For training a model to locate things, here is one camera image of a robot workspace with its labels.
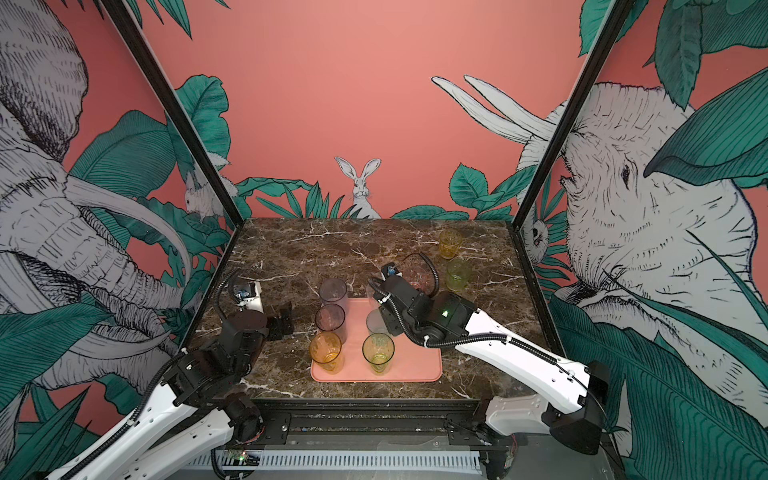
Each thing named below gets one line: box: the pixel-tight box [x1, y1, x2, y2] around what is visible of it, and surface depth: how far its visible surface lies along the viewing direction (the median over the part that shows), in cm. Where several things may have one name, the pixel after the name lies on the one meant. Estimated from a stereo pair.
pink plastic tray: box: [310, 297, 443, 382], surface depth 85 cm
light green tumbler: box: [362, 333, 395, 376], surface depth 78 cm
